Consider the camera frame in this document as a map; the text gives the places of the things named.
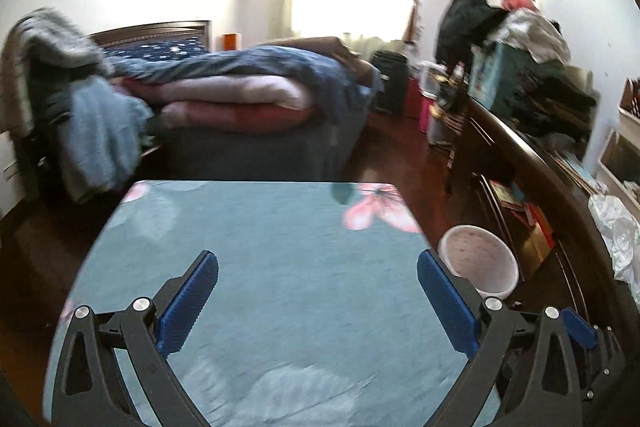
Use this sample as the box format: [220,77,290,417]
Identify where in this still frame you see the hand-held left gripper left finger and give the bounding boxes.
[50,249,221,427]

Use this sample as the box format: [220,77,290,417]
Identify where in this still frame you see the red suitcase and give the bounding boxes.
[404,77,427,121]

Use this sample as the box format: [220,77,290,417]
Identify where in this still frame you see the green and yellow book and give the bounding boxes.
[486,179,522,211]

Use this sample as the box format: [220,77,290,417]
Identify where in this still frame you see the red flat box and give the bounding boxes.
[521,201,557,249]

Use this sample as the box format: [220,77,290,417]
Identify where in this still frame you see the teal printed box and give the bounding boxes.
[469,41,532,114]

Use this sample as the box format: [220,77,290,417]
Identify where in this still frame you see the light blue towel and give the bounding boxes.
[56,76,157,204]

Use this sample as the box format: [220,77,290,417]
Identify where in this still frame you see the white clothes pile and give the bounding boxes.
[491,8,572,64]

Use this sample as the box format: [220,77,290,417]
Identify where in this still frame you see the brown blanket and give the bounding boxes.
[257,36,382,84]

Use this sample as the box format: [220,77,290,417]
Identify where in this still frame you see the black hanging coat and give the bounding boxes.
[434,0,507,64]

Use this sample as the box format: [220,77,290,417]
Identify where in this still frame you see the white plastic box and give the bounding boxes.
[416,61,447,98]

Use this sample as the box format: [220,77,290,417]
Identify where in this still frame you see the yellow brown box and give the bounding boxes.
[519,223,552,274]

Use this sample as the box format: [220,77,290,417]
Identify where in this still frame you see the dark wooden headboard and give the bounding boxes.
[86,20,213,54]

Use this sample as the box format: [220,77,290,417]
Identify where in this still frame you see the red quilt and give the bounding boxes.
[149,101,312,136]

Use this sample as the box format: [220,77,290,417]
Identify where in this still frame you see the teal floral tablecloth table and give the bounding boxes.
[42,179,503,427]

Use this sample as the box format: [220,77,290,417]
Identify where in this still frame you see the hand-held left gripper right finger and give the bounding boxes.
[416,249,587,427]

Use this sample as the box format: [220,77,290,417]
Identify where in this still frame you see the pale pink quilt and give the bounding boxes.
[114,74,317,114]

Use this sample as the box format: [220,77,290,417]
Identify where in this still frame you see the pink and white bin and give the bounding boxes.
[437,224,521,300]

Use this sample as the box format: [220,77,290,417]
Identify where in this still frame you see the white plastic bag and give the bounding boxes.
[586,193,640,304]

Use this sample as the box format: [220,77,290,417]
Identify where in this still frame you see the black handbag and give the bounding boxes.
[436,82,471,114]

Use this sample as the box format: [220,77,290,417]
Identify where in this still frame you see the beige storage bins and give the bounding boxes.
[594,76,640,204]

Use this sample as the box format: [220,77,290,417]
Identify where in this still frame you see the dark wooden dresser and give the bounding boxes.
[446,98,622,310]

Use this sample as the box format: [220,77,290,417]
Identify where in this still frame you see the grey draped garment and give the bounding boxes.
[0,7,113,138]

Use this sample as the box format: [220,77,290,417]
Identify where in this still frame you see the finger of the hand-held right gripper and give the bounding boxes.
[560,307,599,351]

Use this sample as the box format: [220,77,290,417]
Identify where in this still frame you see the black suitcase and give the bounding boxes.
[372,50,412,118]

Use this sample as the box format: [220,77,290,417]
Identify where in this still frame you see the dark folded clothes stack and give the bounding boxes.
[509,61,599,144]

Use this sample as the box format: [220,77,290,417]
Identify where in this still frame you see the clear storage box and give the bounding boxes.
[427,106,470,146]

